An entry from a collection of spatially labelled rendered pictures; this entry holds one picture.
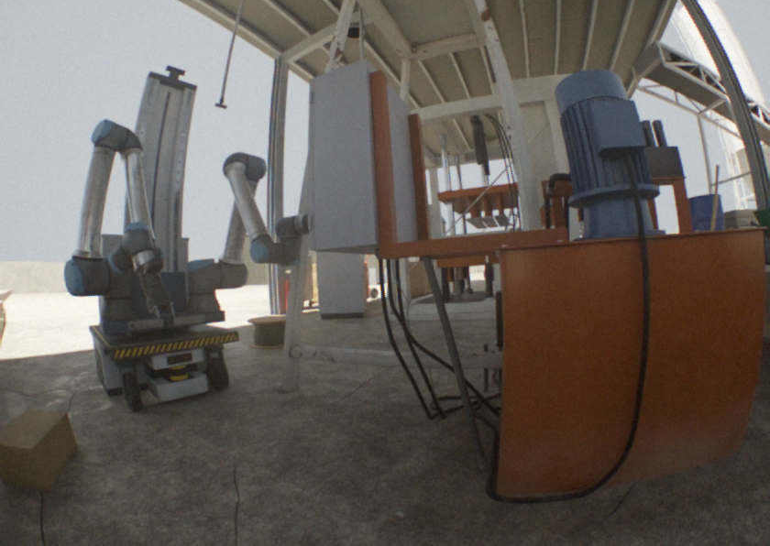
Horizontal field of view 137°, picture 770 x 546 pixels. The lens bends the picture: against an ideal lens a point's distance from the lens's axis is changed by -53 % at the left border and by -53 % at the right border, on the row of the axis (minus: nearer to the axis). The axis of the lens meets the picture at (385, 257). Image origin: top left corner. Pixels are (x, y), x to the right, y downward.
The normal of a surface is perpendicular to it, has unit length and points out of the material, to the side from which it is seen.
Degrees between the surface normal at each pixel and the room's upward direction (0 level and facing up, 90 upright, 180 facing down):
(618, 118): 90
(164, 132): 90
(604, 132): 90
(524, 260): 90
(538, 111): 110
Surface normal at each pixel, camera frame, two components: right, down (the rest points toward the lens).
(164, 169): 0.84, -0.07
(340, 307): -0.06, -0.04
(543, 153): -0.37, 0.32
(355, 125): -0.41, -0.02
